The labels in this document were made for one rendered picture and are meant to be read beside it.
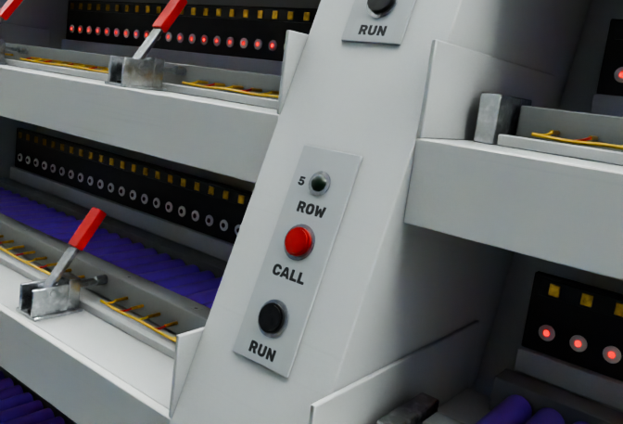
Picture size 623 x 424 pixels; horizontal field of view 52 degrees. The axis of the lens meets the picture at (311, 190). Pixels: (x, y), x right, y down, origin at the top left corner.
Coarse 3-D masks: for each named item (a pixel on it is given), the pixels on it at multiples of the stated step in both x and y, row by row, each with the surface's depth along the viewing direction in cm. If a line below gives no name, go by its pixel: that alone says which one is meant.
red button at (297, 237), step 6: (294, 228) 35; (300, 228) 34; (288, 234) 34; (294, 234) 34; (300, 234) 34; (306, 234) 34; (288, 240) 34; (294, 240) 34; (300, 240) 34; (306, 240) 34; (288, 246) 34; (294, 246) 34; (300, 246) 34; (306, 246) 34; (288, 252) 34; (294, 252) 34; (300, 252) 34
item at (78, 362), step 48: (48, 192) 79; (192, 240) 63; (0, 288) 52; (0, 336) 48; (48, 336) 45; (96, 336) 46; (192, 336) 36; (48, 384) 44; (96, 384) 41; (144, 384) 40
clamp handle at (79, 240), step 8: (96, 208) 50; (88, 216) 50; (96, 216) 50; (104, 216) 50; (88, 224) 50; (96, 224) 50; (80, 232) 50; (88, 232) 50; (72, 240) 50; (80, 240) 49; (88, 240) 50; (72, 248) 49; (80, 248) 49; (64, 256) 49; (72, 256) 49; (64, 264) 49; (56, 272) 49; (64, 272) 49; (48, 280) 49; (56, 280) 48
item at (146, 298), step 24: (0, 216) 65; (0, 240) 63; (24, 240) 60; (48, 240) 59; (48, 264) 56; (72, 264) 55; (96, 264) 54; (96, 288) 53; (120, 288) 51; (144, 288) 50; (120, 312) 48; (144, 312) 50; (168, 312) 48; (192, 312) 46; (168, 336) 45
